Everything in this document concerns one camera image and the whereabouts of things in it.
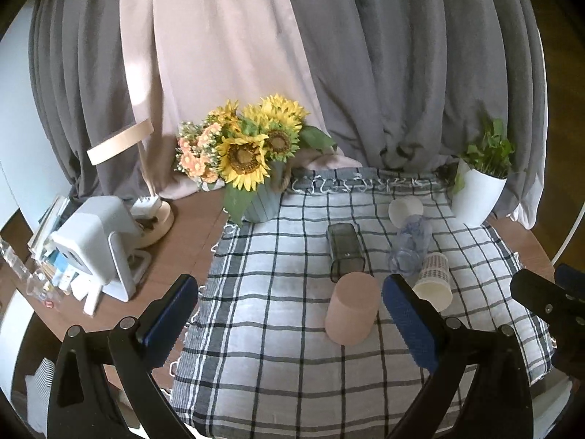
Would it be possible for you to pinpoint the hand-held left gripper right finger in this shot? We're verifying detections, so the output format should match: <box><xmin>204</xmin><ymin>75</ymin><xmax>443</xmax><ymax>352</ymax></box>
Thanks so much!
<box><xmin>381</xmin><ymin>273</ymin><xmax>535</xmax><ymax>439</ymax></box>

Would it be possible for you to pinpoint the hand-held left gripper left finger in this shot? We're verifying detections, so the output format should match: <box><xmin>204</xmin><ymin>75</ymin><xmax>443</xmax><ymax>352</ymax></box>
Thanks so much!
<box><xmin>47</xmin><ymin>273</ymin><xmax>199</xmax><ymax>439</ymax></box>

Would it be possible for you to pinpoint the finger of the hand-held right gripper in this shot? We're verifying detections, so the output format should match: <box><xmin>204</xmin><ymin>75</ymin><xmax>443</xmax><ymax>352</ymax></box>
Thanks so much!
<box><xmin>554</xmin><ymin>263</ymin><xmax>585</xmax><ymax>294</ymax></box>
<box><xmin>509</xmin><ymin>269</ymin><xmax>585</xmax><ymax>331</ymax></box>

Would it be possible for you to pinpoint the white patterned paper cup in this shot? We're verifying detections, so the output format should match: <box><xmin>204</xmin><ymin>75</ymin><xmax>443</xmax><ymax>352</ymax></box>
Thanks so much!
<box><xmin>412</xmin><ymin>252</ymin><xmax>453</xmax><ymax>311</ymax></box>

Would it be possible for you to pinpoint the pink cup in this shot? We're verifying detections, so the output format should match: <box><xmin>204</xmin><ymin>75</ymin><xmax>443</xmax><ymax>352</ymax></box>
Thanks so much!
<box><xmin>324</xmin><ymin>272</ymin><xmax>381</xmax><ymax>346</ymax></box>

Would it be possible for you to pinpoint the clear plastic cup blue print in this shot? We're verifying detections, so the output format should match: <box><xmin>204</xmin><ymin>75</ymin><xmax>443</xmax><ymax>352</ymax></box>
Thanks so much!
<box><xmin>388</xmin><ymin>215</ymin><xmax>433</xmax><ymax>279</ymax></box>

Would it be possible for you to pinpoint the dark transparent square cup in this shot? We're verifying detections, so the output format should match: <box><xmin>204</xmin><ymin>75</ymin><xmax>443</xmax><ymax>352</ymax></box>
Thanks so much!
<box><xmin>326</xmin><ymin>222</ymin><xmax>366</xmax><ymax>283</ymax></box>

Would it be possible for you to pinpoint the plain white cup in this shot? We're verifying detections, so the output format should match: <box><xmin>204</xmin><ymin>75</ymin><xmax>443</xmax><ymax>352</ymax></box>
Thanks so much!
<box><xmin>388</xmin><ymin>198</ymin><xmax>425</xmax><ymax>228</ymax></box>

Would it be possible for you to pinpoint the white tabletop device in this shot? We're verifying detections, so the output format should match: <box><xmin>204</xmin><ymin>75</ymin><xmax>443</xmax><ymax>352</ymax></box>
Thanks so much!
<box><xmin>49</xmin><ymin>195</ymin><xmax>152</xmax><ymax>316</ymax></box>

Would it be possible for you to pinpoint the checked cloth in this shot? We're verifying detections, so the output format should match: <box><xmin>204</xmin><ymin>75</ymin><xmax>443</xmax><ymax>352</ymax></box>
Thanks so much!
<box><xmin>169</xmin><ymin>167</ymin><xmax>556</xmax><ymax>439</ymax></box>

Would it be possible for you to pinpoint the green plant in white pot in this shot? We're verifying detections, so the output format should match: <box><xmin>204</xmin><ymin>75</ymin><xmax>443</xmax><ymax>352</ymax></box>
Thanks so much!
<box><xmin>450</xmin><ymin>116</ymin><xmax>517</xmax><ymax>227</ymax></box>

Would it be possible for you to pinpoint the stack of books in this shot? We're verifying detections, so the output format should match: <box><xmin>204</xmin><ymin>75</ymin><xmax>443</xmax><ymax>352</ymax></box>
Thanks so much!
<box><xmin>27</xmin><ymin>195</ymin><xmax>80</xmax><ymax>298</ymax></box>

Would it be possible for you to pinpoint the grey striped vase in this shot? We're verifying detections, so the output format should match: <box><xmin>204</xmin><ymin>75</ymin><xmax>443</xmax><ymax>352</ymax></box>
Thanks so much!
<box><xmin>242</xmin><ymin>161</ymin><xmax>293</xmax><ymax>224</ymax></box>

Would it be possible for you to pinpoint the clear plastic container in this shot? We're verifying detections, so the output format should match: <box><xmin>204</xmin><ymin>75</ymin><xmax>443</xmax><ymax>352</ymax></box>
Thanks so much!
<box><xmin>0</xmin><ymin>237</ymin><xmax>65</xmax><ymax>308</ymax></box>

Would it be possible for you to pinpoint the striped cloth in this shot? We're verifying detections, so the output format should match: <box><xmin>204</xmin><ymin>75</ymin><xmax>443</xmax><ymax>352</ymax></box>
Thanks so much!
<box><xmin>24</xmin><ymin>357</ymin><xmax>58</xmax><ymax>436</ymax></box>

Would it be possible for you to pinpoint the white desk lamp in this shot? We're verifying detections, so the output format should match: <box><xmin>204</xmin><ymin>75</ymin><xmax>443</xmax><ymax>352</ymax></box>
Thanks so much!
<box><xmin>86</xmin><ymin>118</ymin><xmax>176</xmax><ymax>248</ymax></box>

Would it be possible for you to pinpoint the sunflower bouquet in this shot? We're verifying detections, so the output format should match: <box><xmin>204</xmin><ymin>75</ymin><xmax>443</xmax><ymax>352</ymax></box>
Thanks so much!
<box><xmin>174</xmin><ymin>94</ymin><xmax>338</xmax><ymax>227</ymax></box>

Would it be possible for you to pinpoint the grey curtain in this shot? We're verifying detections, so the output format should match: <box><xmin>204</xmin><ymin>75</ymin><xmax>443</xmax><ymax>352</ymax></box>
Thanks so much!
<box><xmin>28</xmin><ymin>0</ymin><xmax>549</xmax><ymax>232</ymax></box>

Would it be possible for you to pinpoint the pink curtain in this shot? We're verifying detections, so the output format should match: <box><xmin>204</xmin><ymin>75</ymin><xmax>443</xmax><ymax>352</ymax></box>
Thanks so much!
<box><xmin>119</xmin><ymin>0</ymin><xmax>366</xmax><ymax>199</ymax></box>

